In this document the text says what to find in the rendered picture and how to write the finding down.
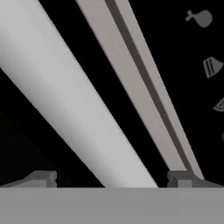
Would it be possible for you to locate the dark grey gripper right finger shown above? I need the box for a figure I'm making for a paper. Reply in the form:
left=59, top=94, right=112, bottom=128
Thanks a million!
left=166, top=170, right=224, bottom=188

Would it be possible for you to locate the silver oven door handle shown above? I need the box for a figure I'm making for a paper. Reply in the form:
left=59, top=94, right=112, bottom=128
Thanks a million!
left=0, top=0, right=158, bottom=188

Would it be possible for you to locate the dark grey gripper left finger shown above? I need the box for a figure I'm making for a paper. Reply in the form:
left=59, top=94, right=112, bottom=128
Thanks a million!
left=0, top=170, right=58, bottom=188

